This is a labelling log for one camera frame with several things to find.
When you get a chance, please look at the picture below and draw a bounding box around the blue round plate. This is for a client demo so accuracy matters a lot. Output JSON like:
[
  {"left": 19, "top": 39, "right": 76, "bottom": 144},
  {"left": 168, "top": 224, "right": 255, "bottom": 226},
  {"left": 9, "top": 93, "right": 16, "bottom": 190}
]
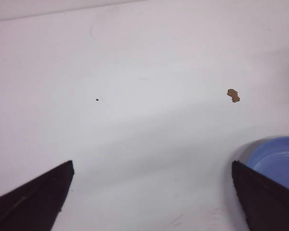
[{"left": 236, "top": 136, "right": 289, "bottom": 189}]

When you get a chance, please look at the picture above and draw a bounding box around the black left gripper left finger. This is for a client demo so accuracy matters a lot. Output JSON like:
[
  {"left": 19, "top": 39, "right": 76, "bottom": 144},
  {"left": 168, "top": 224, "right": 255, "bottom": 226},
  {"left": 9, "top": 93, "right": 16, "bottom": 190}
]
[{"left": 0, "top": 161, "right": 74, "bottom": 231}]

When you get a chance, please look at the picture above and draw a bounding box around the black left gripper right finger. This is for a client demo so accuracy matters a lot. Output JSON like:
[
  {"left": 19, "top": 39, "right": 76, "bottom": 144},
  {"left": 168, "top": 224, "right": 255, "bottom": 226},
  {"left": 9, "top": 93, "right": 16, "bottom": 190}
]
[{"left": 231, "top": 161, "right": 289, "bottom": 231}]

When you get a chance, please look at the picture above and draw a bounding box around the brown chip mark on table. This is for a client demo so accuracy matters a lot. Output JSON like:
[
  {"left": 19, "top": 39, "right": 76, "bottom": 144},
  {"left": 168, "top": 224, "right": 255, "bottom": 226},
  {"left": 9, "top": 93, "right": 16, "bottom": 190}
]
[{"left": 227, "top": 89, "right": 240, "bottom": 103}]

